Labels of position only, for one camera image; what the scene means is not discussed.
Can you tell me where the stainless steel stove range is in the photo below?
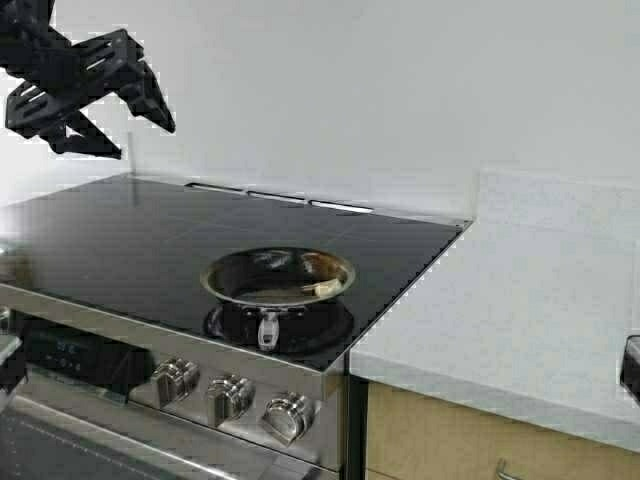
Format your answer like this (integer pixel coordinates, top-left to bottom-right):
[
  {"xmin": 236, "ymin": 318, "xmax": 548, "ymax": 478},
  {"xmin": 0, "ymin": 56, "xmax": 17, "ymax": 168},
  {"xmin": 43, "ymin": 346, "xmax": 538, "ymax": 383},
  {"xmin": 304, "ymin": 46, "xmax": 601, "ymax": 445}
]
[{"xmin": 1, "ymin": 174, "xmax": 469, "ymax": 479}]

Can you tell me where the wooden cabinet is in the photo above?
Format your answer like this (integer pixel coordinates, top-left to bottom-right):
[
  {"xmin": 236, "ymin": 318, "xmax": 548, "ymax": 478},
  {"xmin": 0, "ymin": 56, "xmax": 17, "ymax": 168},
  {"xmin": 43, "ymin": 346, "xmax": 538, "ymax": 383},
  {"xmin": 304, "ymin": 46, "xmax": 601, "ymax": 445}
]
[{"xmin": 365, "ymin": 383, "xmax": 639, "ymax": 479}]

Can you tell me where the middle steel stove knob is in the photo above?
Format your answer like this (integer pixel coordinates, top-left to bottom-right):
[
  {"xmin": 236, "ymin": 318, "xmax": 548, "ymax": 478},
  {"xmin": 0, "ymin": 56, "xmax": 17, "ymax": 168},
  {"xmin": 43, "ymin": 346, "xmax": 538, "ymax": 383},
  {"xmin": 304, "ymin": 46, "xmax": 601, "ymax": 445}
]
[{"xmin": 205, "ymin": 375, "xmax": 256, "ymax": 427}]

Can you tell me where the black object at right edge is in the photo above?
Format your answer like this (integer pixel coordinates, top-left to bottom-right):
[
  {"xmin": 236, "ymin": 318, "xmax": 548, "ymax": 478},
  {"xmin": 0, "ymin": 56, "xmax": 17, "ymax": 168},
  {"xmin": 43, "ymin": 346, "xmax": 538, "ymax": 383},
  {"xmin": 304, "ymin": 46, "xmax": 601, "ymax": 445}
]
[{"xmin": 620, "ymin": 335, "xmax": 640, "ymax": 402}]

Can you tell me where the left steel stove knob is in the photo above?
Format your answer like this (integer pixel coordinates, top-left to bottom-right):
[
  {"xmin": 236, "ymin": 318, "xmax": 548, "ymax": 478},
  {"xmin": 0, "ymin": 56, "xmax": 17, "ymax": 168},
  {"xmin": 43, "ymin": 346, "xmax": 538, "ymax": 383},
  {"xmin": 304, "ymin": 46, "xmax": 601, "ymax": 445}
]
[{"xmin": 150, "ymin": 357, "xmax": 200, "ymax": 408}]

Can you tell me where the right steel stove knob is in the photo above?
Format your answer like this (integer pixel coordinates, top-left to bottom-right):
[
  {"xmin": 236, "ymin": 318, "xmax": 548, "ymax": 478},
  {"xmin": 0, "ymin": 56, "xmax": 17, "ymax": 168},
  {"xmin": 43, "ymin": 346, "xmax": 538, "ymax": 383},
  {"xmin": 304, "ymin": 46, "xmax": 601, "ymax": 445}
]
[{"xmin": 260, "ymin": 392, "xmax": 315, "ymax": 446}]

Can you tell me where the raw shrimp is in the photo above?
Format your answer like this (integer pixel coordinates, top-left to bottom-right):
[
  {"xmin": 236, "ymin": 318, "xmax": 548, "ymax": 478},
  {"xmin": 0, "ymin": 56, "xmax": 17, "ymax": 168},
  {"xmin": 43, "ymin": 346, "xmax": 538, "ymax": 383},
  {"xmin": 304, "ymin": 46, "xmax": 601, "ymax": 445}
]
[{"xmin": 301, "ymin": 279, "xmax": 344, "ymax": 297}]

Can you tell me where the steel stove knob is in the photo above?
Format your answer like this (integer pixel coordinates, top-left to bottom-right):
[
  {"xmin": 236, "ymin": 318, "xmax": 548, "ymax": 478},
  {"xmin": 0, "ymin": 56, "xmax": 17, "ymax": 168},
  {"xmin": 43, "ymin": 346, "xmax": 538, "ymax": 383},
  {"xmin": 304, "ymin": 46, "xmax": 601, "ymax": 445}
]
[
  {"xmin": 150, "ymin": 357, "xmax": 200, "ymax": 408},
  {"xmin": 205, "ymin": 375, "xmax": 256, "ymax": 427},
  {"xmin": 260, "ymin": 392, "xmax": 315, "ymax": 446}
]

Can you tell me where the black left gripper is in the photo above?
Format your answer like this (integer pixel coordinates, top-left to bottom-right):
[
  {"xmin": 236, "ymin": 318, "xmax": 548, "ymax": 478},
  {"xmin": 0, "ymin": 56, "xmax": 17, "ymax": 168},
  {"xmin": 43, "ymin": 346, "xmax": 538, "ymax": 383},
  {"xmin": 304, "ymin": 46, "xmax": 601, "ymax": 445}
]
[{"xmin": 1, "ymin": 1, "xmax": 176, "ymax": 159}]

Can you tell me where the steel drawer handle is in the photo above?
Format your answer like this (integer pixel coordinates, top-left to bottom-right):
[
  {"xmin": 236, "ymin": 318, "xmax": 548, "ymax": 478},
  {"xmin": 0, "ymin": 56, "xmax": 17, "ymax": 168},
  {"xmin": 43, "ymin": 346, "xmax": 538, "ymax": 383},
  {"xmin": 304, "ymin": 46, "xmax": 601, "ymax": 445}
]
[{"xmin": 495, "ymin": 458, "xmax": 522, "ymax": 480}]

